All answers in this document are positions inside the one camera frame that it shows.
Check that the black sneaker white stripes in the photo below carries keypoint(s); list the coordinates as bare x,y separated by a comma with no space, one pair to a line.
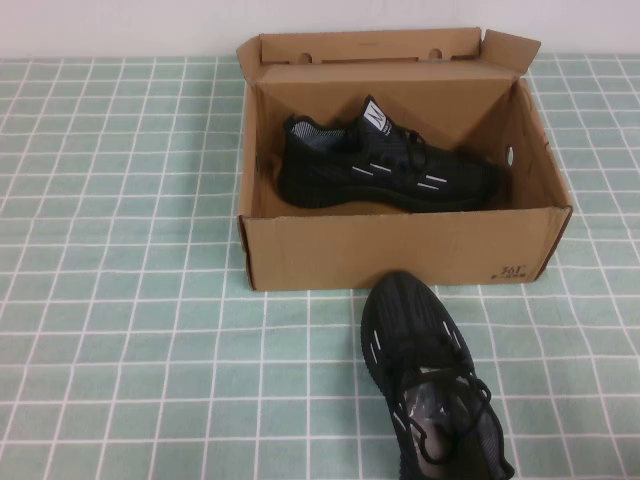
405,320

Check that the brown cardboard shoe box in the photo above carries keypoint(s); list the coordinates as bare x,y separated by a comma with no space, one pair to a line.
350,250

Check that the green checked tablecloth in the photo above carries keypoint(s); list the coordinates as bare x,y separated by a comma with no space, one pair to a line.
125,250

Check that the black sneaker white tongue label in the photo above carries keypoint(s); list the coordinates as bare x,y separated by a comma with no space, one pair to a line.
350,175

